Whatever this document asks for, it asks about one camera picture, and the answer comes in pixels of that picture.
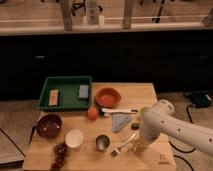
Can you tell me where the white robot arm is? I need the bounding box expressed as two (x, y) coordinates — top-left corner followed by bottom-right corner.
(133, 99), (213, 156)

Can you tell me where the green plastic tray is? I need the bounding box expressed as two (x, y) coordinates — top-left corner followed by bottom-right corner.
(38, 76), (92, 112)

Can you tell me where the black power cable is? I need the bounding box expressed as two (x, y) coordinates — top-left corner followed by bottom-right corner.
(168, 105), (198, 171)

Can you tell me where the white cup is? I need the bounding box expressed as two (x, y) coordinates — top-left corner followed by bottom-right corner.
(65, 129), (84, 149)

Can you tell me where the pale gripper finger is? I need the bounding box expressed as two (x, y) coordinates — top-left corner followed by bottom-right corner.
(140, 144), (148, 151)
(133, 143), (144, 152)

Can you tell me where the green plastic cup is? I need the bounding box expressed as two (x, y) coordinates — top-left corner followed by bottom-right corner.
(139, 107), (148, 121)

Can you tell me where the blue sponge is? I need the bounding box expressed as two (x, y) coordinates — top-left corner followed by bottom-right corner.
(78, 85), (89, 99)

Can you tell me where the dark blue floor object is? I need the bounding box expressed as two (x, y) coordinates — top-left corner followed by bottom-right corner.
(187, 92), (212, 108)

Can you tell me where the blue triangular cloth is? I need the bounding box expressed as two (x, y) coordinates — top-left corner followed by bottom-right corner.
(111, 113), (133, 133)

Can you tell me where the yellow banana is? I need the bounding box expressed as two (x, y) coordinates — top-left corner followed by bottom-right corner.
(127, 146), (137, 153)

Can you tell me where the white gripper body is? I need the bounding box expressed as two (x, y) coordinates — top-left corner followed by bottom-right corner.
(140, 133), (158, 146)

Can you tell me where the small metal cup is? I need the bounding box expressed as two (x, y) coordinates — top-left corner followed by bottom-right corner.
(96, 135), (110, 152)

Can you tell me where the orange fruit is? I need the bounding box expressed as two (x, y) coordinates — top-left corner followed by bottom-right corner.
(87, 107), (99, 121)

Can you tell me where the orange red bowl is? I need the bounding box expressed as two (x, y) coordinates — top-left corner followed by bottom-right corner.
(95, 87), (121, 108)

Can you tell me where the dark maroon bowl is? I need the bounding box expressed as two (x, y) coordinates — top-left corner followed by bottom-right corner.
(36, 114), (62, 139)

